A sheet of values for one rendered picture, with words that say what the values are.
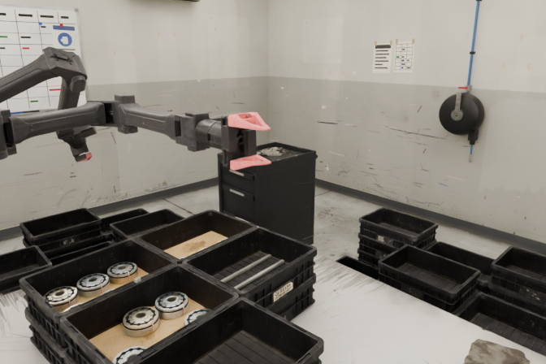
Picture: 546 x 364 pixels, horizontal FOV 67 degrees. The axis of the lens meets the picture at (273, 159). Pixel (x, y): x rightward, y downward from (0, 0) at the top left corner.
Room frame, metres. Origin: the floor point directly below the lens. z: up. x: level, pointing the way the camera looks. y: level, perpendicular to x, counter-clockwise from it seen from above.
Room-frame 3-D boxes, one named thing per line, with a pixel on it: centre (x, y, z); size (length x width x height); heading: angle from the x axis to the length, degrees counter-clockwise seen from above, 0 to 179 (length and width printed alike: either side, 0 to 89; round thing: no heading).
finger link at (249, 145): (0.76, 0.04, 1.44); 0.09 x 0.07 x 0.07; 42
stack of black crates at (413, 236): (2.41, -0.79, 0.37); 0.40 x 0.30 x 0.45; 43
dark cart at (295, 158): (3.00, 0.04, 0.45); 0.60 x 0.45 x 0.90; 133
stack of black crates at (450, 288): (1.84, -0.77, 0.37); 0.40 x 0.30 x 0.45; 43
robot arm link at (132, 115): (1.05, 0.31, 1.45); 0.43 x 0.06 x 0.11; 43
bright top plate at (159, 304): (1.14, 0.32, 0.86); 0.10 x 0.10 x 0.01
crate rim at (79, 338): (1.01, 0.34, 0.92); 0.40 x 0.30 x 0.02; 139
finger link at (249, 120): (0.76, 0.04, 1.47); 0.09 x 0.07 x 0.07; 42
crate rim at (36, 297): (1.21, 0.56, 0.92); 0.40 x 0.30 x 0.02; 139
